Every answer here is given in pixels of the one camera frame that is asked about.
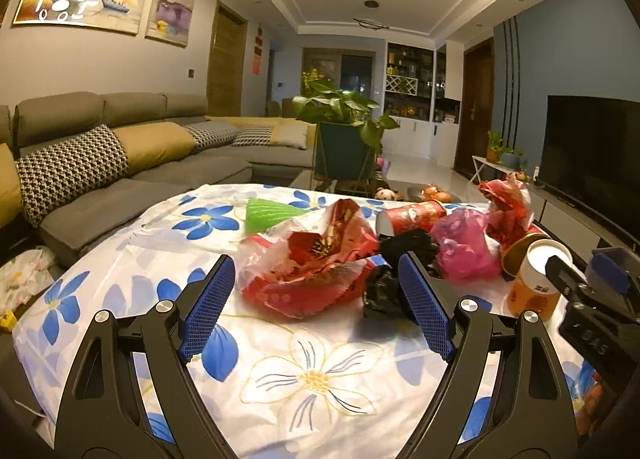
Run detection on green potted table plant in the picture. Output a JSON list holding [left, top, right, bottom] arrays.
[[293, 80, 399, 183]]

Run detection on red white plastic bag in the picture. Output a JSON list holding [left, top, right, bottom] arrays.
[[233, 198, 380, 320]]

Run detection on white display cabinet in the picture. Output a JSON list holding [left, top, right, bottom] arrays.
[[383, 42, 463, 168]]

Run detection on dark wooden entry door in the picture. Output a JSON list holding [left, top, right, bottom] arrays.
[[454, 38, 495, 178]]

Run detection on gold rimmed paper cup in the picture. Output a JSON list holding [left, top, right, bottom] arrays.
[[501, 233, 573, 321]]

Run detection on small white side table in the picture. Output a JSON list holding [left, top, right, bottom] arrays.
[[470, 156, 518, 184]]

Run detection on person's right hand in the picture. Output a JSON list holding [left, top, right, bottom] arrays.
[[576, 372, 604, 436]]

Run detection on grey sectional sofa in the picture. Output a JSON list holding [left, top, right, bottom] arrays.
[[1, 92, 316, 267]]

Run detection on crumpled pink bag on table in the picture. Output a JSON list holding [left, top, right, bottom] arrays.
[[431, 208, 500, 283]]

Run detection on large black television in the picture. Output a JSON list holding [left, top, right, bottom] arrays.
[[538, 95, 639, 240]]

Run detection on purple abstract wall painting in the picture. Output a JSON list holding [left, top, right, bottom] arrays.
[[145, 0, 195, 48]]

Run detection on red cylindrical can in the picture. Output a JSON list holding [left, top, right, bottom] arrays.
[[375, 200, 447, 236]]

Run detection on ring ceiling lamp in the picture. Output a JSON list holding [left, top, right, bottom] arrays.
[[352, 17, 390, 31]]

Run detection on grey tv cabinet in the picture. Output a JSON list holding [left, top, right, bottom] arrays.
[[528, 186, 639, 267]]

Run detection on white blue floral tablecloth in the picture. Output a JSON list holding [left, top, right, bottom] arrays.
[[13, 184, 594, 458]]

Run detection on houndstooth patterned cushion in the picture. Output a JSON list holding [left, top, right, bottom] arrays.
[[15, 124, 128, 227]]

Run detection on yellow sofa cushion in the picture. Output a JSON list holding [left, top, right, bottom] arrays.
[[113, 122, 196, 175]]

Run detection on black plastic bag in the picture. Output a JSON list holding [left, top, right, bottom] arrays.
[[361, 228, 444, 319]]

